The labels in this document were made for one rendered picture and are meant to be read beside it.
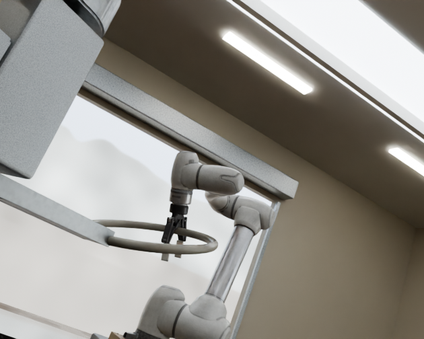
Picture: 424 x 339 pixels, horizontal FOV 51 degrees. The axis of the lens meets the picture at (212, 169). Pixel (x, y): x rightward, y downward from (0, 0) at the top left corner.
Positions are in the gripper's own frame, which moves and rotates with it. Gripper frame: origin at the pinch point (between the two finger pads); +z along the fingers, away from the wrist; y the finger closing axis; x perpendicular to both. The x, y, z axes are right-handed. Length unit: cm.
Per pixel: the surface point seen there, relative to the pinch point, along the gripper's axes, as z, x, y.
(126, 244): -9.4, 7.1, 46.8
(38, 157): -31, -2, 77
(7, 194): -22, -8, 79
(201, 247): -10.5, 24.1, 30.2
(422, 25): -192, 84, -261
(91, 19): -69, -2, 67
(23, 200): -20, -7, 75
